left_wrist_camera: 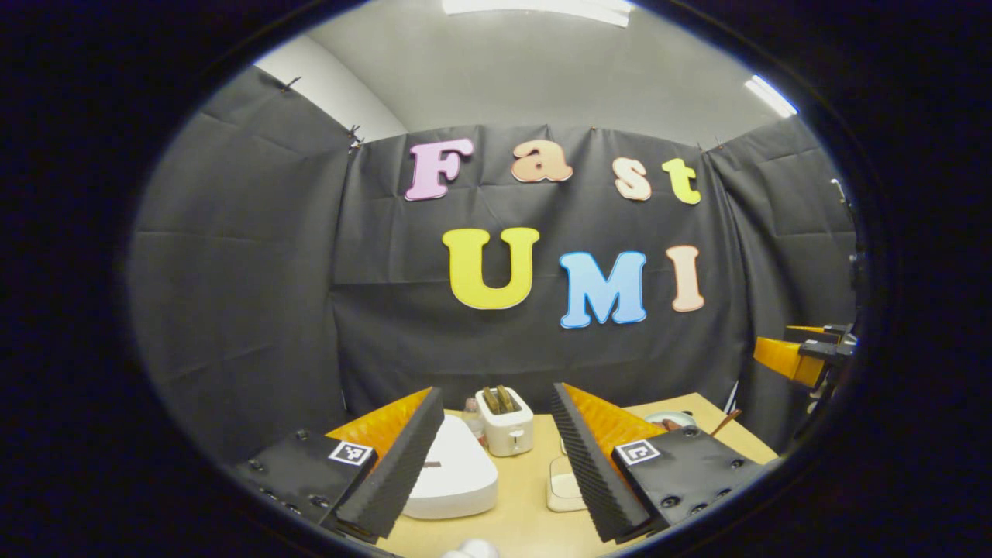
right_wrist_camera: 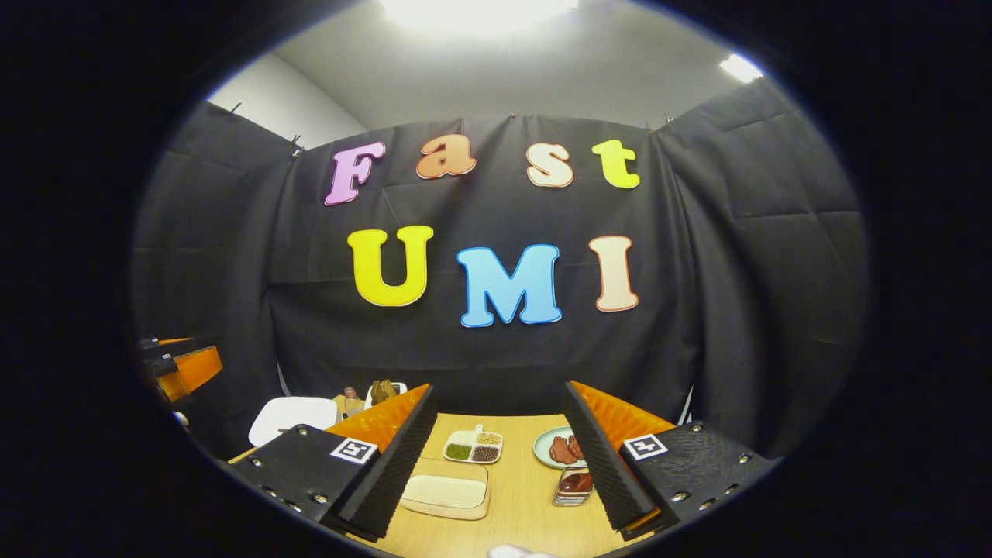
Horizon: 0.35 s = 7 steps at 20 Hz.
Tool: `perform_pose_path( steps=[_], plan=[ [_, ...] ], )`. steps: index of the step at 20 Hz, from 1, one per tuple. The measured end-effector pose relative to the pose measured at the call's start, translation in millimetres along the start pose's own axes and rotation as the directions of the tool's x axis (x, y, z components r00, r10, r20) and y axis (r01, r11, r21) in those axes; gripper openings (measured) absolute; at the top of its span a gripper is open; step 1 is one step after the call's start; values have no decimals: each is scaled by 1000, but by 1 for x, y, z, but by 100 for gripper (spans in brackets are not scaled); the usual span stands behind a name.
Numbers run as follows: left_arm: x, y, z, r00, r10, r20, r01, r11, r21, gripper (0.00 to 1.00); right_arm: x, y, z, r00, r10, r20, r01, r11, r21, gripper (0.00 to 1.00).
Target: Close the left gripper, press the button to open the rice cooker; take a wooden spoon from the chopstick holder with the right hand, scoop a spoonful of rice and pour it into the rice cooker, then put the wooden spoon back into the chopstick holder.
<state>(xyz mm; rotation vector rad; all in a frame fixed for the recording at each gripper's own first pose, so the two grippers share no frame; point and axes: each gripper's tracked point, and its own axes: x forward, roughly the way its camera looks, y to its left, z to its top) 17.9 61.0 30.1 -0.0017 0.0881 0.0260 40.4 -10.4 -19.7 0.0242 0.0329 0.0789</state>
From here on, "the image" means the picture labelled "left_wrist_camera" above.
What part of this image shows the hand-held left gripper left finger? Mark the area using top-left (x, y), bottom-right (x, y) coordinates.
top-left (232, 386), bottom-right (445, 543)

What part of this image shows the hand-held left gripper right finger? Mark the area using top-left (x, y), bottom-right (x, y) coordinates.
top-left (550, 381), bottom-right (780, 543)

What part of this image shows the cream tray of rice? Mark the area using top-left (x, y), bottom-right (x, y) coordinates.
top-left (546, 457), bottom-right (587, 512)

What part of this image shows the white rice cooker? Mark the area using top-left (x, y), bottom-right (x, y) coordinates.
top-left (403, 415), bottom-right (499, 520)

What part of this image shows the white toaster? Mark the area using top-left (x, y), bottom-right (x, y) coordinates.
top-left (475, 386), bottom-right (535, 457)

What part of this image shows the black backdrop cloth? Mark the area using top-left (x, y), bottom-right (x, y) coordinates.
top-left (128, 66), bottom-right (861, 466)

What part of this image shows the small ceiling light panel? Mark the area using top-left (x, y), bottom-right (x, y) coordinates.
top-left (744, 75), bottom-right (799, 119)

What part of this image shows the large ceiling light panel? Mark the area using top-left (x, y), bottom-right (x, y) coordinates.
top-left (442, 0), bottom-right (636, 28)

